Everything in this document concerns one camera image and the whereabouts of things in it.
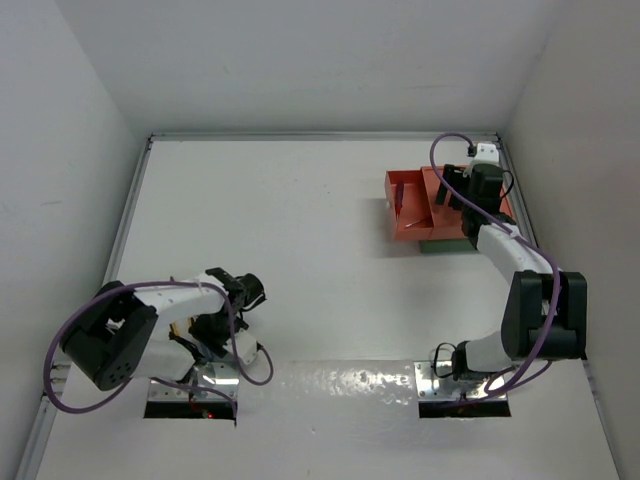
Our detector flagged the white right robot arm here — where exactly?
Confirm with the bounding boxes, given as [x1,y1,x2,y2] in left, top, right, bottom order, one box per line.
[436,164,587,381]

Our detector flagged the metal mounting plate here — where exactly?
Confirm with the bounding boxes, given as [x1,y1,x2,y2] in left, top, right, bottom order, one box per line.
[147,362,240,402]
[413,360,489,403]

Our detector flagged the green drawer box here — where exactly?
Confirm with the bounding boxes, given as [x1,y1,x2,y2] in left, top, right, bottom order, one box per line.
[419,239,474,254]

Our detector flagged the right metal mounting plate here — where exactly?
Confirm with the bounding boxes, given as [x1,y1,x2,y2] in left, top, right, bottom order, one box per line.
[413,360,489,403]

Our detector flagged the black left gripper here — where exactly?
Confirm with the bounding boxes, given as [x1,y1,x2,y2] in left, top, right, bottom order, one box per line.
[190,311,247,355]

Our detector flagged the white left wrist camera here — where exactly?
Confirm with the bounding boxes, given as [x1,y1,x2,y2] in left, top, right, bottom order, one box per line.
[232,330,258,366]

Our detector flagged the yellow handled long-nose pliers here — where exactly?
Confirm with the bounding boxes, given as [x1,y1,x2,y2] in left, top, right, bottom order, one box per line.
[170,317,193,341]

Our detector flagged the salmon drawer box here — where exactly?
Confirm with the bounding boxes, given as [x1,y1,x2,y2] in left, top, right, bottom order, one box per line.
[422,164,514,241]

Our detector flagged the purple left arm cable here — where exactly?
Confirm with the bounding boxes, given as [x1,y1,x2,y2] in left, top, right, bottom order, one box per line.
[43,280,275,416]

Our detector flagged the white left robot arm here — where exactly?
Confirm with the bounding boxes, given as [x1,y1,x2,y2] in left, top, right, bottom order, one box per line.
[60,267,266,391]

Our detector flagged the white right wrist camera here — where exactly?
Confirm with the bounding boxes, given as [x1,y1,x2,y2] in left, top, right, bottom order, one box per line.
[463,142,500,177]

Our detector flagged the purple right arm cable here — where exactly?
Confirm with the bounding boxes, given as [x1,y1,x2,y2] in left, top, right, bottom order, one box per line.
[430,132,562,404]

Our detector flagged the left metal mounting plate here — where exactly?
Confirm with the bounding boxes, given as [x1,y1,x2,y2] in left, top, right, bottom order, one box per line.
[147,362,240,402]

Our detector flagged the salmon pull-out drawer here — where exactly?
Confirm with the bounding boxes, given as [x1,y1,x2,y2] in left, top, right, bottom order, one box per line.
[385,169,427,242]

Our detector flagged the blue handled screwdriver top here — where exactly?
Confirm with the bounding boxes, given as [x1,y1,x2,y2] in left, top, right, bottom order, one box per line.
[394,181,405,218]

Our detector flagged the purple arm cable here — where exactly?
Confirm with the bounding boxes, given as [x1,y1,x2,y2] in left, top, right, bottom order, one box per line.
[43,280,275,416]
[430,132,562,404]

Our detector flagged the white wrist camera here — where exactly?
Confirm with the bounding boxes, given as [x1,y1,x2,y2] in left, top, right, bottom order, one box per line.
[232,330,258,366]
[463,142,500,177]

